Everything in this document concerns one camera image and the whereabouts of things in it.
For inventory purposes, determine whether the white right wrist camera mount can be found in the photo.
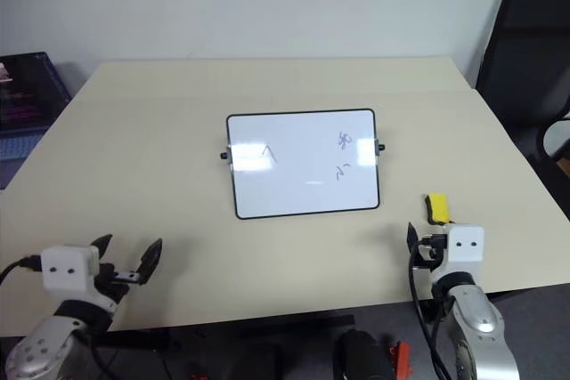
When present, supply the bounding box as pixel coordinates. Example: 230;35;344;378
438;223;486;278

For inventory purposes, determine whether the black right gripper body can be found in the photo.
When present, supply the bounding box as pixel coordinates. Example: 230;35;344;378
411;231;451;271

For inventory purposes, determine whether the black office chair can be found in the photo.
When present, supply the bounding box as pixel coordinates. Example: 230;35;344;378
473;0;570;179

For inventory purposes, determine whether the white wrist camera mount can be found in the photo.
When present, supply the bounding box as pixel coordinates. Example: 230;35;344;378
438;223;486;278
40;244;101;306

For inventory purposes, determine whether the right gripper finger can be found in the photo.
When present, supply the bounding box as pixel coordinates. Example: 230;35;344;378
406;221;420;260

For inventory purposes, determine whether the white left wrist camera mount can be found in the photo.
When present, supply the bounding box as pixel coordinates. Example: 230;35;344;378
40;244;101;306

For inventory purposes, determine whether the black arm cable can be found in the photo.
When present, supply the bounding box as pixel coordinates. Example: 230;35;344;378
409;240;452;380
0;255;45;286

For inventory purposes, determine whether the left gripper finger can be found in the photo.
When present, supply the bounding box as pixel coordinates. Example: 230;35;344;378
90;233;114;263
135;239;164;287

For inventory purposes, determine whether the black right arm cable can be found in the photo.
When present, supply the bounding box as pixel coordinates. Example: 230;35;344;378
409;240;452;380

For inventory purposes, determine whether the yellow whiteboard eraser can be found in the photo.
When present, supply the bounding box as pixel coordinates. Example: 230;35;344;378
422;192;451;226

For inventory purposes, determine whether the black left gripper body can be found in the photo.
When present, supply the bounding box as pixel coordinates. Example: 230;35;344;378
94;262;144;311

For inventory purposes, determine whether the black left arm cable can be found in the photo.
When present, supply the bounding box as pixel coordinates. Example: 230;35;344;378
0;255;45;286

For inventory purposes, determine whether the dark rounded shape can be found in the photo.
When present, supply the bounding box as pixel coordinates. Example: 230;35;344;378
335;328;394;380

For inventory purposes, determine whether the open laptop computer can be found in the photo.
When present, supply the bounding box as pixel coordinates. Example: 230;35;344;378
0;51;73;190

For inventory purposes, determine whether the red plastic part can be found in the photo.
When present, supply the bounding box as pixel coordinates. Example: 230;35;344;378
386;341;414;377

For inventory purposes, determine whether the black bar under table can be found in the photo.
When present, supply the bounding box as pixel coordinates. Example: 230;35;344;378
240;314;357;337

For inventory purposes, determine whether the small black-framed whiteboard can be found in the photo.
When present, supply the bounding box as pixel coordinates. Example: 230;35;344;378
219;108;387;221

